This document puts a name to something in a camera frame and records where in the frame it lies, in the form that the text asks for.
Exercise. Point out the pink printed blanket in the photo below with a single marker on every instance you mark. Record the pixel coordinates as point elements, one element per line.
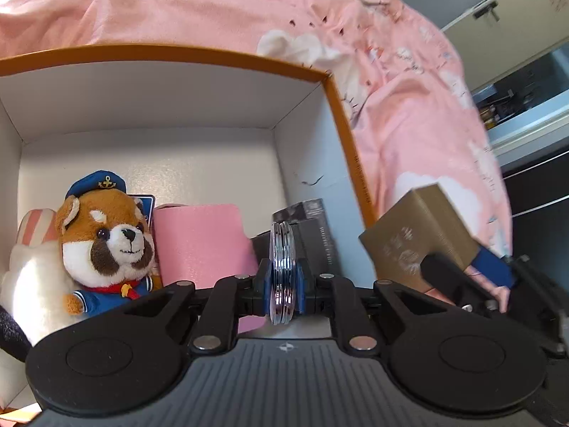
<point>400,120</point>

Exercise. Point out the shelf with items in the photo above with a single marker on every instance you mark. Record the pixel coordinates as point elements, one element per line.
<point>529,111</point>

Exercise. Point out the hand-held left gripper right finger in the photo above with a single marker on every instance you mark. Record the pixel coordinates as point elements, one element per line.
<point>301,289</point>

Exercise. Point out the pink zipper pouch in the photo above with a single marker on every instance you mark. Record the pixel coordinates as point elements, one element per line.
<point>200,244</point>

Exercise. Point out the dark cabinet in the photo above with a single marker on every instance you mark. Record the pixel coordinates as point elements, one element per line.
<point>542,204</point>

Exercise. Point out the red panda sailor plush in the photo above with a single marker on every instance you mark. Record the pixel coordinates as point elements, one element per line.
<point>115,240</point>

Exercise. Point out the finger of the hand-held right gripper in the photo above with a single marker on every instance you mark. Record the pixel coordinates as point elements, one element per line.
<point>493,267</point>
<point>449,275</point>

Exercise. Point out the beige door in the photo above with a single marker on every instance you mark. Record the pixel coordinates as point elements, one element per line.
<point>520,31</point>

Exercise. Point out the black box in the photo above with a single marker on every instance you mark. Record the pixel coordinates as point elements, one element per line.
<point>315,240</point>

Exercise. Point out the orange cardboard box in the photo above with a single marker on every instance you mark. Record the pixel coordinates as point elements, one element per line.
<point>155,98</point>

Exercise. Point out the black fluffy pompom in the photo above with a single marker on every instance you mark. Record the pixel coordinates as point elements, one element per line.
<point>11,331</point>

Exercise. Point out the gold box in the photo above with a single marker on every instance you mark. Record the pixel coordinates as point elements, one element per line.
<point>413,231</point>

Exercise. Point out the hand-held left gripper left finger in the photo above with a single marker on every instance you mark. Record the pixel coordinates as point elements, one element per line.
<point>265,284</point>

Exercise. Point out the white plush with striped ears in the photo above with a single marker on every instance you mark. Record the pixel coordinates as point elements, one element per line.
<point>31,284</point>

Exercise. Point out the round silver glitter compact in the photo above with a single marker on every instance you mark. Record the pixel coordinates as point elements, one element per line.
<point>281,249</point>

